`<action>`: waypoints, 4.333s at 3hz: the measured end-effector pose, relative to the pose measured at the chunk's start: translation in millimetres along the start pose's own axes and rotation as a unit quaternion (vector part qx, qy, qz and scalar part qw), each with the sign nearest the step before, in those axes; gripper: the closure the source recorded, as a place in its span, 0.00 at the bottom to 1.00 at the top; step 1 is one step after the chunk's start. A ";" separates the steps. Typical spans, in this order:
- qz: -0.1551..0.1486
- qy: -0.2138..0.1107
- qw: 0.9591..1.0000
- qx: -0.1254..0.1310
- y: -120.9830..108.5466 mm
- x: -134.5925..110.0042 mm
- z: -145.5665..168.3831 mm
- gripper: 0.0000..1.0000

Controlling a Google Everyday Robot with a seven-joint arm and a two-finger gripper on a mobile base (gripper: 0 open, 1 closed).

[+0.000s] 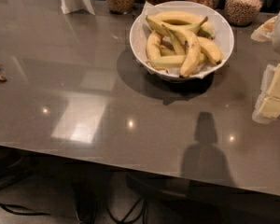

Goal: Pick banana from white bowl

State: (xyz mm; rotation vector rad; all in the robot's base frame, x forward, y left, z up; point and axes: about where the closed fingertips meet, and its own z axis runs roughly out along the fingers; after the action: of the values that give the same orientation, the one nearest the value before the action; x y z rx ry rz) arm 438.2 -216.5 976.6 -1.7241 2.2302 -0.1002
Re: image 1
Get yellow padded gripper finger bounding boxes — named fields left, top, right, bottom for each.
left=252, top=63, right=280, bottom=124

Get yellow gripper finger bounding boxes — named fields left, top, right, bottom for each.
left=250, top=16, right=277, bottom=42

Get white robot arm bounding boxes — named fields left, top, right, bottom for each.
left=251, top=12, right=280, bottom=124

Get white bowl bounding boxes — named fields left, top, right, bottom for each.
left=130, top=1, right=234, bottom=82

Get right banana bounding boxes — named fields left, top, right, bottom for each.
left=198, top=36, right=223, bottom=65

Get top back banana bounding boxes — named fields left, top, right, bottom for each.
left=156, top=11, right=216, bottom=39

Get long centre banana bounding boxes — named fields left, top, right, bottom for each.
left=146, top=16, right=208, bottom=77

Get small greenish middle banana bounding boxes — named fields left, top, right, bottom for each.
left=163, top=25, right=186, bottom=55

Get short inner banana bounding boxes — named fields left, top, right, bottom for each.
left=160, top=45, right=175, bottom=56

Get bottom front banana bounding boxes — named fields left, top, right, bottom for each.
left=146, top=53, right=207, bottom=69

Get left banana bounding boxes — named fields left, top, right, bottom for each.
left=146, top=31, right=164, bottom=70

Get glass jar right chickpeas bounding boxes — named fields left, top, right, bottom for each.
left=224, top=0, right=264, bottom=26

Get black floor cable centre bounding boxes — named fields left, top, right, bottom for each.
left=105, top=196, right=148, bottom=224

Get black floor cable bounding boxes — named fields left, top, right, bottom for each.
left=105, top=196, right=148, bottom=224
left=0, top=201, right=50, bottom=217

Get black floor cable left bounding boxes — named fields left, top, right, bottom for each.
left=0, top=201, right=50, bottom=217

